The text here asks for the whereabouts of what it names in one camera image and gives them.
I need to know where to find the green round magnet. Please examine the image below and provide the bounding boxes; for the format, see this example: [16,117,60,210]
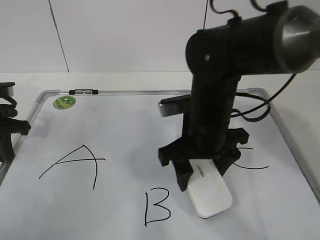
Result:
[53,95,76,110]

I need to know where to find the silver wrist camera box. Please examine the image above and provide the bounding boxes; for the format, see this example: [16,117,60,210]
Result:
[158,94,192,117]

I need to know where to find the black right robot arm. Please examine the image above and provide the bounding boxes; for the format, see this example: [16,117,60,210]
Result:
[158,0,320,189]

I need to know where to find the white rectangular board eraser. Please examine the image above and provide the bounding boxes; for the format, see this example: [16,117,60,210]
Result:
[186,159,233,219]

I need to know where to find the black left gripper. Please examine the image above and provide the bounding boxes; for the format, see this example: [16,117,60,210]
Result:
[0,109,31,162]

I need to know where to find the black silver hanging clip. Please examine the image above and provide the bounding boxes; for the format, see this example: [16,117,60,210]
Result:
[68,89,99,96]

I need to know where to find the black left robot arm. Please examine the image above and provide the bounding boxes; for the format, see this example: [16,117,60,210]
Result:
[0,82,190,182]

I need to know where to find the white aluminium framed whiteboard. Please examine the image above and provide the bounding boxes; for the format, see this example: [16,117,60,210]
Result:
[0,92,320,240]

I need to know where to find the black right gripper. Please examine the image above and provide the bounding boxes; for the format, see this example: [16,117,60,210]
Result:
[158,113,249,192]

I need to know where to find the black camera cable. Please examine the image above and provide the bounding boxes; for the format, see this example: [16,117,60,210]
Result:
[231,73,297,123]

